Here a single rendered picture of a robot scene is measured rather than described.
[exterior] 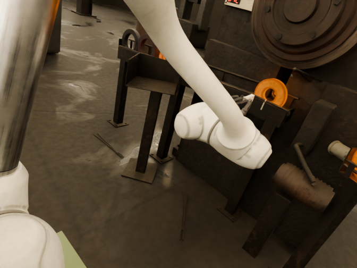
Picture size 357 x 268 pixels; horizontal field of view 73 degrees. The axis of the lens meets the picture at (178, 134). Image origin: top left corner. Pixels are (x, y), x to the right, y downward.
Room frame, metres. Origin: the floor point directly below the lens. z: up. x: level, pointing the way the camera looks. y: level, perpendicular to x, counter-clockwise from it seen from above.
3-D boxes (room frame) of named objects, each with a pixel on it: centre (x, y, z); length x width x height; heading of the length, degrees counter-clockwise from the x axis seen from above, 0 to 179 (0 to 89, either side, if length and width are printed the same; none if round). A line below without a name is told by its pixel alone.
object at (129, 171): (1.27, 0.20, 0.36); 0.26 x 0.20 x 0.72; 90
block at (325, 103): (1.05, -0.58, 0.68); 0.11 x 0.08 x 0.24; 145
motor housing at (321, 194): (0.88, -0.57, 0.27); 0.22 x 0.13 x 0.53; 55
